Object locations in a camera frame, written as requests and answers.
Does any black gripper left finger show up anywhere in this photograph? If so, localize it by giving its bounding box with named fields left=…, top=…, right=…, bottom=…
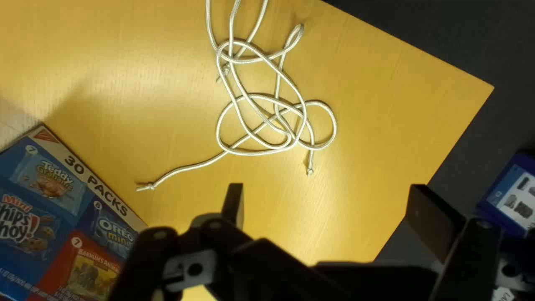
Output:
left=189, top=182, right=254, bottom=247

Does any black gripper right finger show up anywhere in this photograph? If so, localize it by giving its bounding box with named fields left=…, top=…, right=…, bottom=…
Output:
left=403, top=182, right=503, bottom=301

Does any white rope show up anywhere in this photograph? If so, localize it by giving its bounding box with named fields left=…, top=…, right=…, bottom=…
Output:
left=135, top=0, right=339, bottom=194

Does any blue snack cardboard box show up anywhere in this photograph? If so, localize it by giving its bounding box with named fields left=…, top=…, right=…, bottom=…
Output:
left=0, top=123, right=147, bottom=301

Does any small blue product box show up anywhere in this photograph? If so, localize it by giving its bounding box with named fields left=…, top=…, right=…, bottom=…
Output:
left=476, top=149, right=535, bottom=230

